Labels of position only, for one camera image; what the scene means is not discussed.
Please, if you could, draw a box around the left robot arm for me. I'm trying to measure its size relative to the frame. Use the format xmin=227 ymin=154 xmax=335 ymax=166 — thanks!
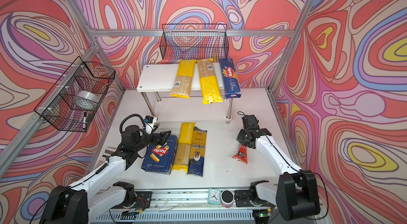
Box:
xmin=38 ymin=114 xmax=171 ymax=224

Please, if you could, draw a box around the black wire basket back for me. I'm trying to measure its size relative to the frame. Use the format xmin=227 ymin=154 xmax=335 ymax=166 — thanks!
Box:
xmin=160 ymin=23 xmax=229 ymax=63

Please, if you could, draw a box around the dark blue spaghetti bag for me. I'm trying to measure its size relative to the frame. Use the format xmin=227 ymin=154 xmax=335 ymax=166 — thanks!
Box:
xmin=187 ymin=127 xmax=207 ymax=177

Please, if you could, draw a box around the black wire basket left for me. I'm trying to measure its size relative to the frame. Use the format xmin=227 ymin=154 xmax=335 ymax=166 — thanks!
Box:
xmin=34 ymin=57 xmax=116 ymax=132

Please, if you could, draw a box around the blue Barilla rigatoni box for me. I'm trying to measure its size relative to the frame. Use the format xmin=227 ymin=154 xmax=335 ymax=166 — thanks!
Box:
xmin=141 ymin=135 xmax=178 ymax=175

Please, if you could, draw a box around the clear yellow-top spaghetti bag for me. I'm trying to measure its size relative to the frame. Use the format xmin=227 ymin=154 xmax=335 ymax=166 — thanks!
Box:
xmin=171 ymin=60 xmax=196 ymax=99

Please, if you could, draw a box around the white two-tier shelf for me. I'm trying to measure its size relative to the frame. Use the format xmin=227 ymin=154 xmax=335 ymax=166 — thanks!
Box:
xmin=137 ymin=64 xmax=233 ymax=124

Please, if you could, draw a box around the black wire basket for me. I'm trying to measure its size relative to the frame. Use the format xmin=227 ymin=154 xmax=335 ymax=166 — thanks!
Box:
xmin=34 ymin=57 xmax=116 ymax=132
xmin=160 ymin=23 xmax=229 ymax=63

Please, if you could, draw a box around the teal alarm clock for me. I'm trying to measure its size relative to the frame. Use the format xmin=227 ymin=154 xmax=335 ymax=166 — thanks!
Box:
xmin=207 ymin=188 xmax=222 ymax=205

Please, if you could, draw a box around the silver tape roll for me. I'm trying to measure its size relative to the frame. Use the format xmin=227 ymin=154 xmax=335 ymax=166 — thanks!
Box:
xmin=73 ymin=90 xmax=100 ymax=111

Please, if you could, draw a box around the blue Barilla spaghetti box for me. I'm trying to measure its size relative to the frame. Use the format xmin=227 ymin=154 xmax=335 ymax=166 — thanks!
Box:
xmin=219 ymin=58 xmax=242 ymax=99

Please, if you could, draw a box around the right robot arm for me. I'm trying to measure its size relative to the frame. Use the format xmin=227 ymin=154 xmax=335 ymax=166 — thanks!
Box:
xmin=236 ymin=112 xmax=321 ymax=221

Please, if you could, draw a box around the red noodle bag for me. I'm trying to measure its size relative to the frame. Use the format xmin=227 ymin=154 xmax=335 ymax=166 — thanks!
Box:
xmin=233 ymin=144 xmax=248 ymax=164

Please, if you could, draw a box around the pink round speaker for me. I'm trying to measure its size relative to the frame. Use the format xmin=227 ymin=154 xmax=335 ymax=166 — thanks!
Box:
xmin=220 ymin=190 xmax=235 ymax=208

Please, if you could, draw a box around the yellow Pastatime spaghetti bag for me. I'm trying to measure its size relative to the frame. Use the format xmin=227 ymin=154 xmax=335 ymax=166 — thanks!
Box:
xmin=172 ymin=122 xmax=196 ymax=172

